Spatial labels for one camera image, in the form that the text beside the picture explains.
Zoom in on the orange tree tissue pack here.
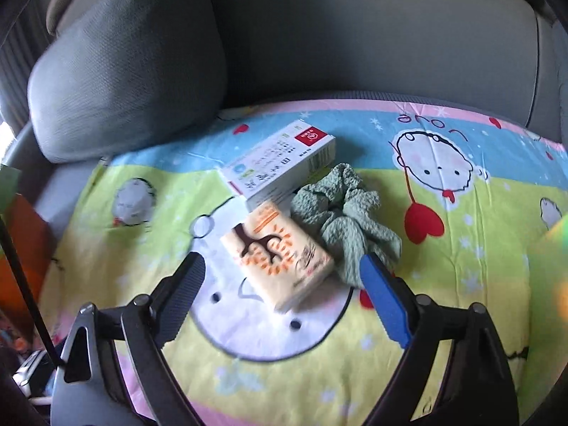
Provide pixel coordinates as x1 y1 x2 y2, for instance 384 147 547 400
220 201 334 313

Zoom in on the green knitted scrunchie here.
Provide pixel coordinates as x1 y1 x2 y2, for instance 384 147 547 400
290 163 403 289

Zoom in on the grey square cushion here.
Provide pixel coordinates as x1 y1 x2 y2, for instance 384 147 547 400
28 0 227 163

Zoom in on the white red medicine box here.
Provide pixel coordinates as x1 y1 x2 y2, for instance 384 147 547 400
219 120 336 211

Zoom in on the colourful cartoon bed sheet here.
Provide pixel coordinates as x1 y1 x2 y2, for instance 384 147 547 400
40 99 567 425

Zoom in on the grey sofa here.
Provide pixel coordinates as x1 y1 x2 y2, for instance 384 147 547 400
0 0 568 232

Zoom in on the orange green box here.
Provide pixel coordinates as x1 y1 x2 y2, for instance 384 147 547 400
1 164 53 343

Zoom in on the black cable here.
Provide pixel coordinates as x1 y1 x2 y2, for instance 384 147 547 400
0 214 66 370

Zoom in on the green white cardboard box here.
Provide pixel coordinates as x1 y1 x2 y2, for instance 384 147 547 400
518 217 567 422

